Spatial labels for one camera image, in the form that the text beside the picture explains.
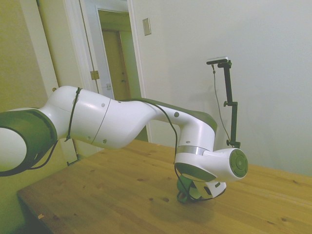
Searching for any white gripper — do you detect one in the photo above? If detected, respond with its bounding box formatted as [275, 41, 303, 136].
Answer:
[211, 181, 228, 197]

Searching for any blue enamel mug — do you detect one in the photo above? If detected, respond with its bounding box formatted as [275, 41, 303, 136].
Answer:
[175, 177, 201, 203]

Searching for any brown wooden door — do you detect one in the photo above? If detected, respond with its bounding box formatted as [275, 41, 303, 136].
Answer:
[102, 29, 134, 101]

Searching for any white open door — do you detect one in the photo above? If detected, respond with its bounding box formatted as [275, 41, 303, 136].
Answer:
[80, 0, 116, 100]

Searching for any white closet door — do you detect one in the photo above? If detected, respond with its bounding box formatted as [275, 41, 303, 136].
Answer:
[20, 0, 92, 166]

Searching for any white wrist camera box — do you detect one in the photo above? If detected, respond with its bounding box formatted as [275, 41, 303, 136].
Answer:
[194, 182, 213, 199]

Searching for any black camera stand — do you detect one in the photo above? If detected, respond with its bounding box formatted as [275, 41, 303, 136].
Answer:
[217, 60, 241, 149]

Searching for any grey exterior camera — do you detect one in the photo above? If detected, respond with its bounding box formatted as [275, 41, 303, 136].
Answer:
[206, 56, 230, 65]

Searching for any black cable strap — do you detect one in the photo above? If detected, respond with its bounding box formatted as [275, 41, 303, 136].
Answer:
[63, 87, 81, 142]

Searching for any beige wall switch plate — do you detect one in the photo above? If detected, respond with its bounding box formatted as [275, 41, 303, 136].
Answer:
[142, 18, 152, 37]

